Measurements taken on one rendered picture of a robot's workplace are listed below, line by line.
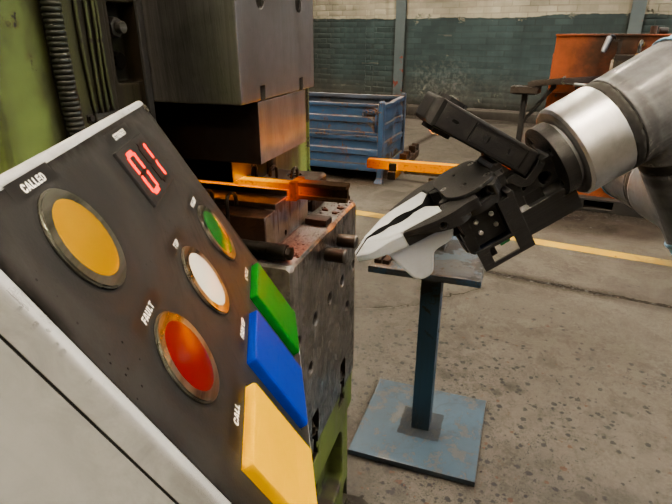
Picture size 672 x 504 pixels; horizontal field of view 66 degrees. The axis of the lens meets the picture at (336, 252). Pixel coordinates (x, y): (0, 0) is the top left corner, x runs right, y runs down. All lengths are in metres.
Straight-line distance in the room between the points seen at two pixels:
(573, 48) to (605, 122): 3.84
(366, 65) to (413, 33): 0.93
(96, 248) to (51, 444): 0.09
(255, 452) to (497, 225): 0.30
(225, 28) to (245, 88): 0.08
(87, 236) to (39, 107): 0.41
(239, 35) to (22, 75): 0.27
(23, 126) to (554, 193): 0.55
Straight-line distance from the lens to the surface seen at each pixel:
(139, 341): 0.28
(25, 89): 0.67
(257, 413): 0.34
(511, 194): 0.49
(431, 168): 1.36
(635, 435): 2.13
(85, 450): 0.27
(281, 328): 0.49
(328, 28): 9.52
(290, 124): 0.94
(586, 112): 0.51
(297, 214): 0.99
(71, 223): 0.28
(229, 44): 0.77
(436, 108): 0.47
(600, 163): 0.51
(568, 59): 4.35
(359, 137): 4.74
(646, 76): 0.54
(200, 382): 0.30
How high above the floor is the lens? 1.26
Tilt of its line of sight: 23 degrees down
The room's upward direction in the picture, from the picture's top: straight up
